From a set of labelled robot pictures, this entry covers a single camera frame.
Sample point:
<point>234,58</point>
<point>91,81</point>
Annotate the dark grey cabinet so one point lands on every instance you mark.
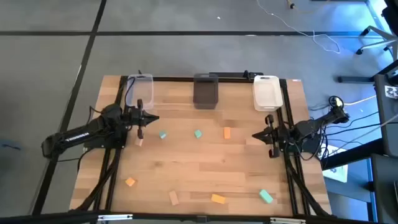
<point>388,124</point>

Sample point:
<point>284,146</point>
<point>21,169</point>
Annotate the white plastic bin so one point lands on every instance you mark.
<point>267,93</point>

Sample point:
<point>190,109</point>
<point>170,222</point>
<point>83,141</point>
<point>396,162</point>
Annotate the white paper sheet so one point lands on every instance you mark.
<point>339,174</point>

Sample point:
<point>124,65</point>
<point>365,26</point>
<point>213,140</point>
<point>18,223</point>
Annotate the dark grey plastic bin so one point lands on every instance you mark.
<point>205,93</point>

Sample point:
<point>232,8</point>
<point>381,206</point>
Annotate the small teal block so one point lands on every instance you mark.
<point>198,134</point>
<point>162,134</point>

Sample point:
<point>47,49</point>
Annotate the clear plastic bin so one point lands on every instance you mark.
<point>146,90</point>

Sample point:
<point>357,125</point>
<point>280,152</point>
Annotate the office chair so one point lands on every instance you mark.
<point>392,14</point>

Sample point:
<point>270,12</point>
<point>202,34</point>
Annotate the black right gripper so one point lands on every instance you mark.
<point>273,137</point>

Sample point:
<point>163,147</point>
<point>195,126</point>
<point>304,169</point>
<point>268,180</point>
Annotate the long teal block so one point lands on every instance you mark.
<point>266,196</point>

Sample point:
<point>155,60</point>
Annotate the silver metal bracket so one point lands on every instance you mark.
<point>287,221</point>
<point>115,217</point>

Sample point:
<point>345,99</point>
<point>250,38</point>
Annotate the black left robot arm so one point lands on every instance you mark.
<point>77,135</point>

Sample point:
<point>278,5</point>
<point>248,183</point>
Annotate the black white fiducial tag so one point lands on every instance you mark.
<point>392,92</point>

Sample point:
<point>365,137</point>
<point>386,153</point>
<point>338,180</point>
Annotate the black bar at table edge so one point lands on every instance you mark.
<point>230,74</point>

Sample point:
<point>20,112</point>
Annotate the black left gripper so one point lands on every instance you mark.
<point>140,118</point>

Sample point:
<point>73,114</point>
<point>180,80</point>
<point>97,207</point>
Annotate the small black camera box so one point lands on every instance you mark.
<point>201,218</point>

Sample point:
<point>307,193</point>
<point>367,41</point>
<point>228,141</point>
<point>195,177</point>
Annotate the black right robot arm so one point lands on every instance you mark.
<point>308,127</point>

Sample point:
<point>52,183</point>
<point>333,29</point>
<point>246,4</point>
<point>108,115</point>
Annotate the black aluminium table frame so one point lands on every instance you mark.
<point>174,79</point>

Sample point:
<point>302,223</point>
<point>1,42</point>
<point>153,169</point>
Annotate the long orange block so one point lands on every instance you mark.
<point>218,199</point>
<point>227,132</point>

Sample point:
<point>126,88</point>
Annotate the long natural wood block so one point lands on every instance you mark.
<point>173,198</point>
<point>139,142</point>

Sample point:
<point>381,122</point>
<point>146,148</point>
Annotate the small orange block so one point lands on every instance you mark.
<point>130,181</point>

